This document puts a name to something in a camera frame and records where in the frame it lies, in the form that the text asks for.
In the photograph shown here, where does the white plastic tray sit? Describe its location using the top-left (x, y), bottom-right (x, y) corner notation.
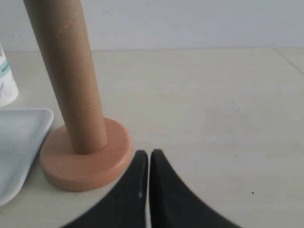
top-left (0, 108), bottom-right (54, 206)

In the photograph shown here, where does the wooden paper towel holder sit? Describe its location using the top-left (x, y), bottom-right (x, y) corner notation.
top-left (40, 118), bottom-right (132, 191)

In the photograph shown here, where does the white printed paper towel roll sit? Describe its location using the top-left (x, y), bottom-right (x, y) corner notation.
top-left (0, 46), bottom-right (19, 107)

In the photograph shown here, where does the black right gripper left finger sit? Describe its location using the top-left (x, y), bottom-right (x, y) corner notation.
top-left (64, 150), bottom-right (148, 228)

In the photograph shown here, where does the brown cardboard tube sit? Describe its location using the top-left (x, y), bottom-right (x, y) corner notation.
top-left (24, 0), bottom-right (107, 154)

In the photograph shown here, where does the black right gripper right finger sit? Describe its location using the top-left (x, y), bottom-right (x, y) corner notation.
top-left (149, 149), bottom-right (239, 228)

